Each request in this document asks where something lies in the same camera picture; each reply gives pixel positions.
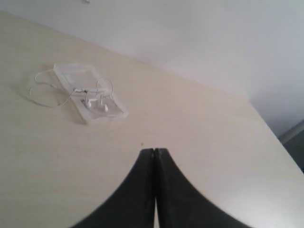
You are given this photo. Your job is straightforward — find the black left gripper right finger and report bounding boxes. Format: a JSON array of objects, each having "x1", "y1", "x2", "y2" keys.
[{"x1": 154, "y1": 148, "x2": 248, "y2": 228}]

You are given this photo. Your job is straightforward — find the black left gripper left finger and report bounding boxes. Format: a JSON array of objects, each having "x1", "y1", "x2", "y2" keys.
[{"x1": 73, "y1": 149, "x2": 155, "y2": 228}]

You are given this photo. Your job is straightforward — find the white wired earphones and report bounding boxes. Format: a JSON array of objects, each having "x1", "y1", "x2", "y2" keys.
[{"x1": 28, "y1": 68, "x2": 116, "y2": 112}]

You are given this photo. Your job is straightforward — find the clear plastic storage box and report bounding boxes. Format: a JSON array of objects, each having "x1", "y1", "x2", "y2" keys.
[{"x1": 53, "y1": 63, "x2": 128, "y2": 124}]

